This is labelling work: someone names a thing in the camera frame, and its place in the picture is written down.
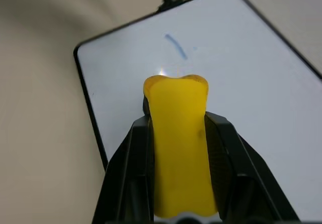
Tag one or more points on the yellow whiteboard eraser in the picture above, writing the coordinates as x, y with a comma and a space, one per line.
181, 143

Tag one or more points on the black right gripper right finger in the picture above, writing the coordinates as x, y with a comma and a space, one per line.
246, 178

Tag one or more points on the black clip on whiteboard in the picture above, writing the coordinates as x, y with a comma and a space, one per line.
169, 2

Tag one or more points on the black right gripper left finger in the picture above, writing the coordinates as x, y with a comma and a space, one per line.
125, 173

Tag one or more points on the black framed whiteboard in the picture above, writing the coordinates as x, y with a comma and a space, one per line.
251, 83

